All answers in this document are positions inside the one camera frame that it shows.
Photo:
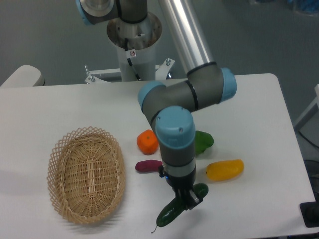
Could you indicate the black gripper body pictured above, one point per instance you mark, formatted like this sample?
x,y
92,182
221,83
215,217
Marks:
x,y
180,180

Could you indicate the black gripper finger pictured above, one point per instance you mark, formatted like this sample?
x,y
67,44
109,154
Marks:
x,y
180,202
192,200

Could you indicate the dark green cucumber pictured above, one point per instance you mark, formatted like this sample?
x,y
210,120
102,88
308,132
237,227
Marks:
x,y
168,214

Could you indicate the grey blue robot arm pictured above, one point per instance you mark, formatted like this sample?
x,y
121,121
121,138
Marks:
x,y
168,109

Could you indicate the yellow pepper toy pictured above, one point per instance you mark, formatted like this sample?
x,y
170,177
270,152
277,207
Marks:
x,y
224,170

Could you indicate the purple sweet potato toy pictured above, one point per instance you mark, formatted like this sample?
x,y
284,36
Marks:
x,y
148,166

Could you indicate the green pepper toy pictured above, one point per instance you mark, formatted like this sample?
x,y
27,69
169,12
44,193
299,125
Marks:
x,y
203,141

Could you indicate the orange toy fruit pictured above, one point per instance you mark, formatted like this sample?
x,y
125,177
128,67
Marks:
x,y
147,142

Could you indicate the woven wicker basket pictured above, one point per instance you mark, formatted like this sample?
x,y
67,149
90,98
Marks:
x,y
86,175

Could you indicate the black device at edge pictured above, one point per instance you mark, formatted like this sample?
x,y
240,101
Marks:
x,y
310,214

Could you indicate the white chair armrest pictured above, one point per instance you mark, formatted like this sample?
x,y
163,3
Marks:
x,y
24,76

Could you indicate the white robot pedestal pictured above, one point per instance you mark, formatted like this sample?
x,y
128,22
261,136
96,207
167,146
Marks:
x,y
135,46

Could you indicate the white furniture frame right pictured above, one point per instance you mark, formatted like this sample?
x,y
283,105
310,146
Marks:
x,y
308,113

